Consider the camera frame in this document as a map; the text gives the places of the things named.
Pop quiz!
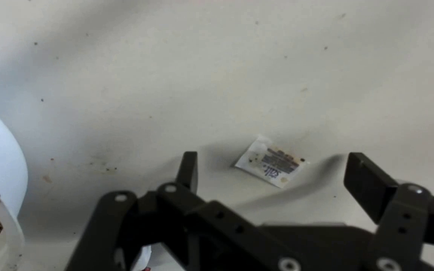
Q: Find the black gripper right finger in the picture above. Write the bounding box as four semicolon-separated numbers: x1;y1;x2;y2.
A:
344;152;434;271

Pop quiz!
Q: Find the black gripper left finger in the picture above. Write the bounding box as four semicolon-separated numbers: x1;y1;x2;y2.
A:
65;152;299;271

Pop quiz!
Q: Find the small paper trash packet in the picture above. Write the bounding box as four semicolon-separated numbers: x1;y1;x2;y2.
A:
234;136;308;188

